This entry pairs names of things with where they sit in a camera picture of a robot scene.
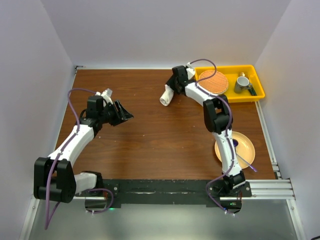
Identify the aluminium frame rail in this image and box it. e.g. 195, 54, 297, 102
253, 101, 296, 200

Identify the white cloth napkin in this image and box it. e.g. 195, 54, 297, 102
159, 84, 175, 107

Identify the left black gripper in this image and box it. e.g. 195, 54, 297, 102
98, 99, 133, 127

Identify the grey white mug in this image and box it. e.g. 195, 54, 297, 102
234, 76, 252, 94

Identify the orange patterned plate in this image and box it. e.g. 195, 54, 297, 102
198, 70, 229, 95

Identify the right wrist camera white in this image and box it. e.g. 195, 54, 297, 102
185, 62, 196, 80

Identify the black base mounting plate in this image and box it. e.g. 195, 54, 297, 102
76, 179, 252, 213

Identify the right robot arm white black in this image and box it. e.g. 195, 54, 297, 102
159, 64, 246, 197

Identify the iridescent purple spoon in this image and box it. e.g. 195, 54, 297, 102
232, 139, 239, 148

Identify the dark green utensil in tray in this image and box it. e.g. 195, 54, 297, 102
248, 86, 257, 96

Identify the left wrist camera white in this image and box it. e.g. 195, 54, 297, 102
95, 88, 113, 107

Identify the cream yellow plate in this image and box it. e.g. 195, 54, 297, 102
214, 131, 256, 170

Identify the yellow plastic tray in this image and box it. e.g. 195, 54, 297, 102
201, 65, 265, 103

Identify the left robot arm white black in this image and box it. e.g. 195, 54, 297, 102
33, 95, 134, 203

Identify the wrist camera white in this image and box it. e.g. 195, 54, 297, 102
185, 62, 196, 80
95, 88, 113, 107

